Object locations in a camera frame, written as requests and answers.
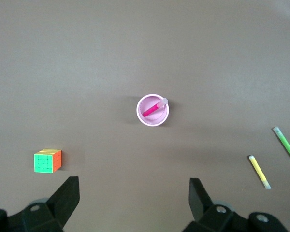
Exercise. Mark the pink marker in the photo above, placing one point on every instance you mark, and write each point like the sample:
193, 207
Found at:
151, 110

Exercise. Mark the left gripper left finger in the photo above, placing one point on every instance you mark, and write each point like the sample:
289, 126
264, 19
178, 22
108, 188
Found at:
60, 200

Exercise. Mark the pink mesh cup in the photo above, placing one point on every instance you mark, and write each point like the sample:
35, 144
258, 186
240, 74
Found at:
151, 119

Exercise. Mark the colourful puzzle cube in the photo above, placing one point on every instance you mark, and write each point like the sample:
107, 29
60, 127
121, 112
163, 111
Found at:
44, 163

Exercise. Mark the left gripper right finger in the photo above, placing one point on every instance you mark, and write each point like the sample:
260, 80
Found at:
203, 204

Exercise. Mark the green marker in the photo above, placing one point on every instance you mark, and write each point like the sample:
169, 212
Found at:
286, 143

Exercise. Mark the yellow marker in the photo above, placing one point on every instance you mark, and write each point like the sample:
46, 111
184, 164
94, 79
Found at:
259, 171

